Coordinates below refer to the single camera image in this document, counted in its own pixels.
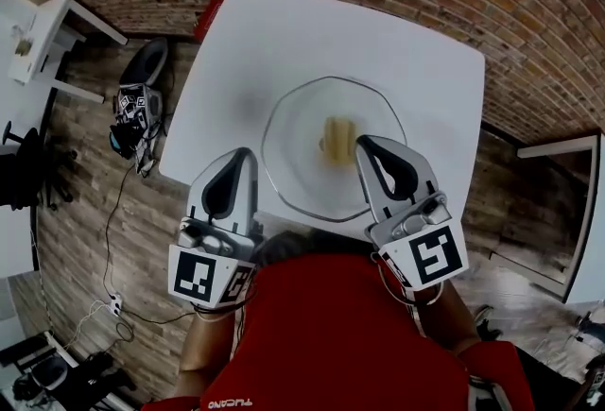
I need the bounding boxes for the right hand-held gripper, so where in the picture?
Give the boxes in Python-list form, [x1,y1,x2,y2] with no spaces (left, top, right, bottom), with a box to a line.
[354,133,470,291]

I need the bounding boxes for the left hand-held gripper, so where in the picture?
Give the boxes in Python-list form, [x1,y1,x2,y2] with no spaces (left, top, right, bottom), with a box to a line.
[168,146,265,310]

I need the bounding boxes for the clear glass lid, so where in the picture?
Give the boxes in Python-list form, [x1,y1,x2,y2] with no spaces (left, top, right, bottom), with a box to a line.
[260,75,409,224]

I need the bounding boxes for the person's right forearm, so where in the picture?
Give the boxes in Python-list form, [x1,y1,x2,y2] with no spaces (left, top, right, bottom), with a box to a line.
[418,281,481,356]

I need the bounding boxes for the person's left forearm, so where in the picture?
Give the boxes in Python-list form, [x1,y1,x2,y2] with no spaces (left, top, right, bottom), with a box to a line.
[177,304,247,403]

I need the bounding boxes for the pile of spare grippers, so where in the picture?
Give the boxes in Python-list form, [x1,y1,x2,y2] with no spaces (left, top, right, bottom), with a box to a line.
[109,84,165,177]

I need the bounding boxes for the black curved case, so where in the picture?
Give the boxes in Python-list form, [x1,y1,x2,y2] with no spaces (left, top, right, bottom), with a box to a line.
[118,37,170,88]

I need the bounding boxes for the red shirt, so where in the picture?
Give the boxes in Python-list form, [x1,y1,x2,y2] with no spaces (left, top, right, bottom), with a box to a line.
[198,252,538,411]

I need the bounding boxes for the person's dark shoe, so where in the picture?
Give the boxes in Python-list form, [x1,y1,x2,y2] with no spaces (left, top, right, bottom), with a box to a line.
[474,304,503,342]

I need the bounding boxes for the red flat box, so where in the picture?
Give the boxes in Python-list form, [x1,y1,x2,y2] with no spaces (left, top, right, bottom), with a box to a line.
[195,0,224,41]

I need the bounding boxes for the black office chair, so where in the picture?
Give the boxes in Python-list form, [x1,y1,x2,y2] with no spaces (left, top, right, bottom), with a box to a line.
[0,119,77,212]

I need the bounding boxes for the large white desk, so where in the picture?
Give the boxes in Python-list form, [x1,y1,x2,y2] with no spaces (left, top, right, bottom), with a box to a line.
[0,80,61,281]

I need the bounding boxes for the small white side table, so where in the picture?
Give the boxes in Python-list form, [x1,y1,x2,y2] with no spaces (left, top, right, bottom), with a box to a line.
[0,0,129,106]

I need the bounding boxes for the grey chair frame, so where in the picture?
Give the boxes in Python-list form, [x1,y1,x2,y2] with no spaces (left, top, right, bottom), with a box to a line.
[467,375,514,411]

